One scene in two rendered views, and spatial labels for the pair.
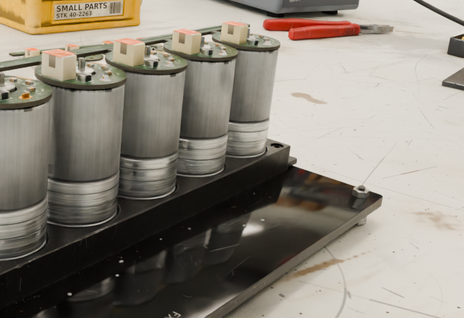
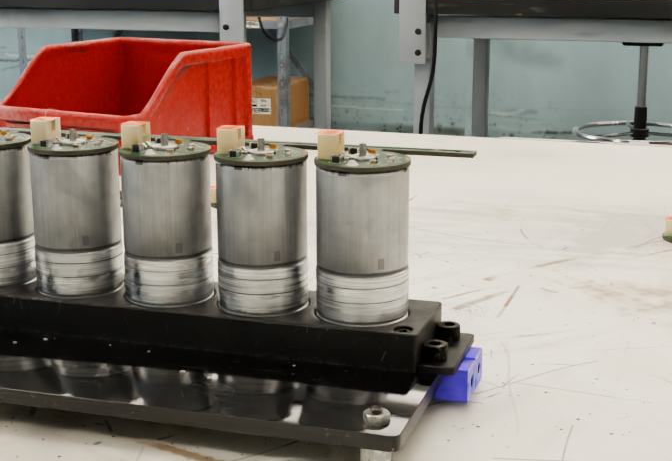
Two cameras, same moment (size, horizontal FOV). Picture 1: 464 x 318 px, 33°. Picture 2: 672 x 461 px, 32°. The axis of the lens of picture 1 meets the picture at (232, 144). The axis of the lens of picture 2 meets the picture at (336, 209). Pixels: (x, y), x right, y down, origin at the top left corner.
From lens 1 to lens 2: 0.35 m
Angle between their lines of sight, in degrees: 72
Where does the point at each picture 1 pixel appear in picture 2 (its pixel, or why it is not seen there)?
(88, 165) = (38, 229)
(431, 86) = not seen: outside the picture
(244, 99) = (319, 235)
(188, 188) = (179, 310)
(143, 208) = (103, 303)
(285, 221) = (218, 388)
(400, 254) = not seen: outside the picture
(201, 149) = (223, 275)
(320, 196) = (332, 398)
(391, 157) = not seen: outside the picture
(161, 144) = (136, 241)
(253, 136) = (331, 293)
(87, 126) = (35, 189)
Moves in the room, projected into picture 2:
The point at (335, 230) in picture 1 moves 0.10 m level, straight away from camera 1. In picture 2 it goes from (224, 416) to (648, 399)
